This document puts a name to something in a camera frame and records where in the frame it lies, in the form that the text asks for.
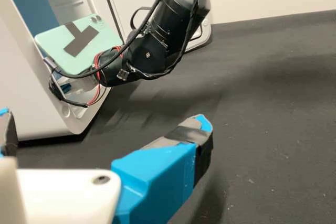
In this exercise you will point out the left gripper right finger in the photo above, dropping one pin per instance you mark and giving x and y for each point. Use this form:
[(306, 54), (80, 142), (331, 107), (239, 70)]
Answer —
[(157, 174)]

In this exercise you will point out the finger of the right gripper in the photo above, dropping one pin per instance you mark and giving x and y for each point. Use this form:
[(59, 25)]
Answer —
[(66, 88)]

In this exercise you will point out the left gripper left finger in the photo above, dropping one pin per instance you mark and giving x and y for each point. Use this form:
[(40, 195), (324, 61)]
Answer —
[(6, 132)]

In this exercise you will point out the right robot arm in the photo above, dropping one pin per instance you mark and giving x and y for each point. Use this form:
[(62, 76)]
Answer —
[(170, 11)]

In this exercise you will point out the right wrist camera phone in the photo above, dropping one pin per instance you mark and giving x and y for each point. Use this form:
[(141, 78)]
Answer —
[(52, 44)]

